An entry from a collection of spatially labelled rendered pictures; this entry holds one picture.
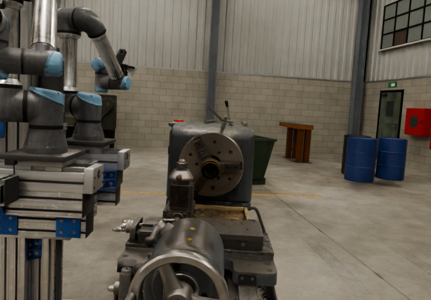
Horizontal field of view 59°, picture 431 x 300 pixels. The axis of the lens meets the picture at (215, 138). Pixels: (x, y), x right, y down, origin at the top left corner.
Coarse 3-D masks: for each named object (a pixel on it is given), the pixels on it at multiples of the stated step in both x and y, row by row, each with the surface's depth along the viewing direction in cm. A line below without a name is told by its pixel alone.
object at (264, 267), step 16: (128, 240) 119; (128, 256) 111; (144, 256) 112; (224, 256) 117; (240, 256) 116; (256, 256) 116; (272, 256) 116; (240, 272) 107; (256, 272) 107; (272, 272) 107
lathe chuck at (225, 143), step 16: (192, 144) 181; (208, 144) 181; (224, 144) 181; (192, 160) 182; (224, 160) 182; (240, 160) 182; (224, 176) 182; (240, 176) 182; (208, 192) 183; (224, 192) 183
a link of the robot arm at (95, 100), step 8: (72, 96) 186; (80, 96) 182; (88, 96) 181; (96, 96) 184; (72, 104) 183; (80, 104) 182; (88, 104) 181; (96, 104) 183; (72, 112) 185; (80, 112) 182; (88, 112) 182; (96, 112) 184; (96, 120) 184
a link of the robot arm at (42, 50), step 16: (32, 0) 128; (48, 0) 124; (32, 16) 121; (48, 16) 120; (32, 32) 115; (48, 32) 116; (32, 48) 111; (48, 48) 112; (32, 64) 108; (48, 64) 109
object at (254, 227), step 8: (152, 216) 134; (136, 224) 122; (144, 224) 123; (152, 224) 123; (216, 224) 126; (224, 224) 127; (232, 224) 127; (240, 224) 128; (248, 224) 128; (256, 224) 129; (136, 232) 121; (144, 232) 118; (224, 232) 119; (232, 232) 119; (240, 232) 120; (248, 232) 120; (256, 232) 121; (224, 240) 118; (232, 240) 118; (240, 240) 118; (248, 240) 117; (256, 240) 117; (240, 248) 118; (248, 248) 118; (256, 248) 118
